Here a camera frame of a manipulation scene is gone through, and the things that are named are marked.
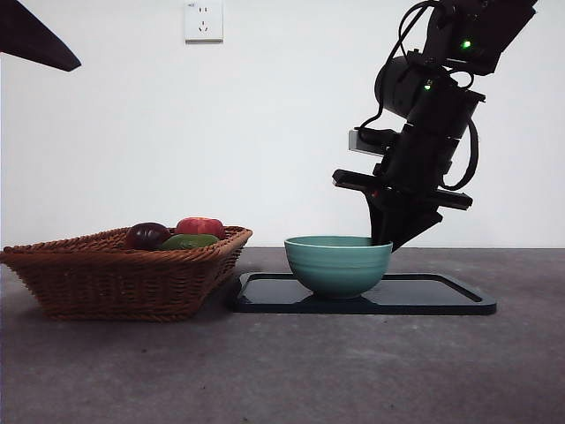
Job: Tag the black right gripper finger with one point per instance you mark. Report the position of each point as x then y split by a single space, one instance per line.
378 218
410 223

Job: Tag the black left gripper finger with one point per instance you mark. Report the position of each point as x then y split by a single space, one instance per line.
31 40

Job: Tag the teal ribbed bowl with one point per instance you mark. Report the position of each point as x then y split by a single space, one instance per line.
337 269

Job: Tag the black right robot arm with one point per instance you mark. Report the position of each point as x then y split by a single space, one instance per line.
441 106

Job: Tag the dark teal rectangular tray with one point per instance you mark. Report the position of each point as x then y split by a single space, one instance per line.
415 300

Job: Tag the red apple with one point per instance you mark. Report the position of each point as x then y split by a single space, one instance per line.
199 226

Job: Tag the green avocado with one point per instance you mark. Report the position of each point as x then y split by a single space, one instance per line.
190 242

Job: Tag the dark purple round fruit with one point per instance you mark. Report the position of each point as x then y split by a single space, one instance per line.
148 235

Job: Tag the brown wicker basket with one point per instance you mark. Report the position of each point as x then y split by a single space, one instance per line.
110 282

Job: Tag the pale grey camera box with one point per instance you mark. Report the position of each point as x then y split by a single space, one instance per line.
357 141

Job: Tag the white wall socket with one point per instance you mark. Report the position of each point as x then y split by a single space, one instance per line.
204 22

